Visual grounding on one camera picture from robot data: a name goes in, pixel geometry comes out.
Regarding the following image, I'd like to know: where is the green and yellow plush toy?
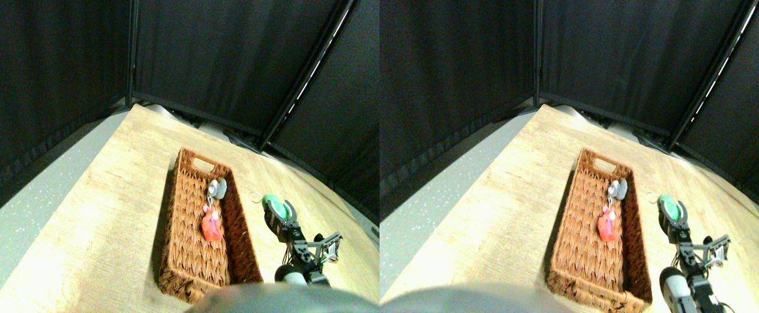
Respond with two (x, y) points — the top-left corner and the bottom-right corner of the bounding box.
(657, 194), (684, 222)
(261, 193), (293, 220)

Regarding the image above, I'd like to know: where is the red plush toy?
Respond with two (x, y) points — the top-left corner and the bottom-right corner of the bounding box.
(201, 205), (224, 243)
(597, 206), (618, 243)

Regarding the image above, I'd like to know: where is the brown wicker basket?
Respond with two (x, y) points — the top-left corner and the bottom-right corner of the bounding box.
(158, 147), (264, 305)
(545, 147), (654, 312)

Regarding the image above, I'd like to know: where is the black curtain stand foot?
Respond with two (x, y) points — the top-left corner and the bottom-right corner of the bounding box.
(223, 130), (264, 152)
(632, 130), (670, 152)

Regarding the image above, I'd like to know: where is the black curtain stand pole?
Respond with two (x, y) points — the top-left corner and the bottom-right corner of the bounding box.
(256, 0), (359, 151)
(531, 0), (545, 108)
(663, 0), (759, 153)
(126, 0), (141, 107)

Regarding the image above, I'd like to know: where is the black bracket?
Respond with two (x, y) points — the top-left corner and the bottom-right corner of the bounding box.
(304, 232), (344, 265)

